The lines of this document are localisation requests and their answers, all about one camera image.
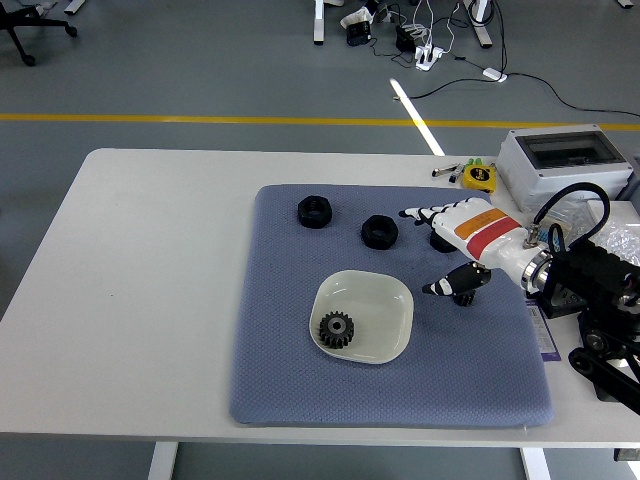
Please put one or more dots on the small black hex nut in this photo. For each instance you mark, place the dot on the small black hex nut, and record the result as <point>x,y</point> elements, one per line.
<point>442,247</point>

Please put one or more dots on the silver metal tool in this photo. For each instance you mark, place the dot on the silver metal tool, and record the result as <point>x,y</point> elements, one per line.
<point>442,171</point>

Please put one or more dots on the yellow tape measure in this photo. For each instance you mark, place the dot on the yellow tape measure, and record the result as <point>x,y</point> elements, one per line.
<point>477,176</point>

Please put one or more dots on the white desk foot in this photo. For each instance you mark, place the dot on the white desk foot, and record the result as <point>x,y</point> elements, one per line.
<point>75,6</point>

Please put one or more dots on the white table leg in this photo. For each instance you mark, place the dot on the white table leg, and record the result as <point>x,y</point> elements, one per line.
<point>535,465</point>
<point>162,462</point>

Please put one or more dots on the grey table bracket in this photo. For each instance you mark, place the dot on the grey table bracket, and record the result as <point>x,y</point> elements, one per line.
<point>627,455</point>

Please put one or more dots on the black office chair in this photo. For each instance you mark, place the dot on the black office chair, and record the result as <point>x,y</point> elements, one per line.
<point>29,60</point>

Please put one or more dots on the white desk leg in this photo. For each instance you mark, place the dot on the white desk leg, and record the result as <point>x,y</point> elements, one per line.
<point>318,25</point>
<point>482,35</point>

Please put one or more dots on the grey electrical enclosure box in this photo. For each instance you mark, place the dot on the grey electrical enclosure box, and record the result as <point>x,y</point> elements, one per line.
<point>520,165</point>

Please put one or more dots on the black device box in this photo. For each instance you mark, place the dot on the black device box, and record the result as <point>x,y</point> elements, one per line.
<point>358,34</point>

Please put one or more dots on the white square dish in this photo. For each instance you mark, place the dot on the white square dish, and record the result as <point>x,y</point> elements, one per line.
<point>380,320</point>

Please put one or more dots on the clear bag of small parts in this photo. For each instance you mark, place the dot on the clear bag of small parts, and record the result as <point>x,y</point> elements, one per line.
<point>622,240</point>

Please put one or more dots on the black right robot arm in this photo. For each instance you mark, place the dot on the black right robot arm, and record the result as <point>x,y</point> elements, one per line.
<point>595,265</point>

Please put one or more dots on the white crumpled cloth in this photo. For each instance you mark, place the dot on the white crumpled cloth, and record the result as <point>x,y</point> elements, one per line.
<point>352,20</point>

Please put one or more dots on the large black gear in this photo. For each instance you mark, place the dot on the large black gear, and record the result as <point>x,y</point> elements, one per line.
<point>337,341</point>

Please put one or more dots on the small black gear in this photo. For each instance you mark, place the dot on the small black gear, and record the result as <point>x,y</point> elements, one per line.
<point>465,301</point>

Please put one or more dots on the white power strip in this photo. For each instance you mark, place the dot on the white power strip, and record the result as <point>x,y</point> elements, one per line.
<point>427,57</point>

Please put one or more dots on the flat white box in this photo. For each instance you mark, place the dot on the flat white box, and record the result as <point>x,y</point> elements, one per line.
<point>625,210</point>

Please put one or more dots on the purple and white card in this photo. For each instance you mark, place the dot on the purple and white card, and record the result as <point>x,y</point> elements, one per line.
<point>545,345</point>

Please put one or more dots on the black charger block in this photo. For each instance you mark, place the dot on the black charger block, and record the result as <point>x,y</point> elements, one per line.
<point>405,39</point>

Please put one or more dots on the white power adapter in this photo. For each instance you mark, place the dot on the white power adapter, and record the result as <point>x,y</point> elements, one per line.
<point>494,74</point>

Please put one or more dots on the blue-grey textured mat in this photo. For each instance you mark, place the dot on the blue-grey textured mat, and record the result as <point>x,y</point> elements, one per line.
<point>280,350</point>

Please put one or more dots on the small black tool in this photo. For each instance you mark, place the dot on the small black tool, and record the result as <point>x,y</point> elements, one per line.
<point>454,176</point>

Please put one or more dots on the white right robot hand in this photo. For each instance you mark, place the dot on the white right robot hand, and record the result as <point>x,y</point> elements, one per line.
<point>480,230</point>

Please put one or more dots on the large black hex nut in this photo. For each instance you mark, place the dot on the large black hex nut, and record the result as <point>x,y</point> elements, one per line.
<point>380,241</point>
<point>314,220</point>

